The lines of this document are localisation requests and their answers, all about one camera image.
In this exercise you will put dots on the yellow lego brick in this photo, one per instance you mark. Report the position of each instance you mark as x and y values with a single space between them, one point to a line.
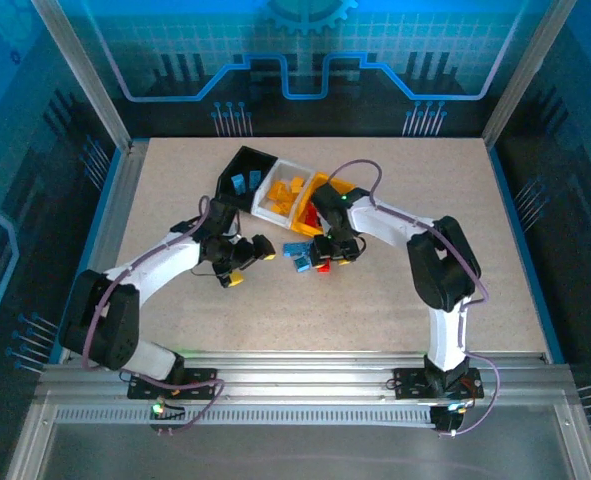
291 201
278 190
297 183
276 208

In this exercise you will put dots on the aluminium side rail blue edge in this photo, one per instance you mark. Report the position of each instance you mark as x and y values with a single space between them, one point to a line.
110 215

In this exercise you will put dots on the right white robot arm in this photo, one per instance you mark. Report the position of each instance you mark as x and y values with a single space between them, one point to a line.
390 222

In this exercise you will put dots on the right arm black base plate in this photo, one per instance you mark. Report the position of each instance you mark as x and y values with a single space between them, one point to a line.
410 382

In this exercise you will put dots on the aluminium frame rail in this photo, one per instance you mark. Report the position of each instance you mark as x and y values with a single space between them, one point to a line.
300 372

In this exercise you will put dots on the black plastic bin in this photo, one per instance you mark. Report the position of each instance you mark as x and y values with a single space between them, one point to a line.
245 157

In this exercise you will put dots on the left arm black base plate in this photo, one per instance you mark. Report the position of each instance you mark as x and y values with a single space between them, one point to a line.
197 384

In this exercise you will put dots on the white plastic bin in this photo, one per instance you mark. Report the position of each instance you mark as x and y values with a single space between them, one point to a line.
285 170

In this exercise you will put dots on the aluminium frame post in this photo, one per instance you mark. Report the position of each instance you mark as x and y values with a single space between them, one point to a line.
82 75
525 70

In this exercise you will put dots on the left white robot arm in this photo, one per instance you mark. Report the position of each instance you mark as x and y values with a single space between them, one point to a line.
165 265

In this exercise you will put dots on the blue lego brick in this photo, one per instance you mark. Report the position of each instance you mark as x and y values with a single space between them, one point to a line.
302 263
295 248
254 181
236 183

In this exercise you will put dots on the yellow plastic bin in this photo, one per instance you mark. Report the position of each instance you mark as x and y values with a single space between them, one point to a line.
301 226

